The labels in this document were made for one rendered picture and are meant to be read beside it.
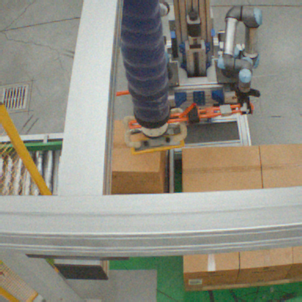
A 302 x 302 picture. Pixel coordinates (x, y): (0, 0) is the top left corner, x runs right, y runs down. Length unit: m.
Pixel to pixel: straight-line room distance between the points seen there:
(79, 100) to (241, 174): 2.80
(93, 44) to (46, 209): 0.56
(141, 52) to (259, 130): 2.32
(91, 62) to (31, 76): 4.17
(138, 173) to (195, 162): 0.60
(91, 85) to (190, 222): 0.51
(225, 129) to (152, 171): 1.19
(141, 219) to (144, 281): 3.33
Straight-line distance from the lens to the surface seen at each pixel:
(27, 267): 2.73
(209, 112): 3.41
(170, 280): 4.22
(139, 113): 3.19
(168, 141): 3.42
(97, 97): 1.26
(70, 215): 0.95
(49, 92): 5.28
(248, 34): 3.53
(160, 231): 0.91
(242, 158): 4.03
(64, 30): 5.82
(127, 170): 3.55
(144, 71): 2.82
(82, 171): 1.16
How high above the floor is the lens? 4.05
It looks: 59 degrees down
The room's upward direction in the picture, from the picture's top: 10 degrees counter-clockwise
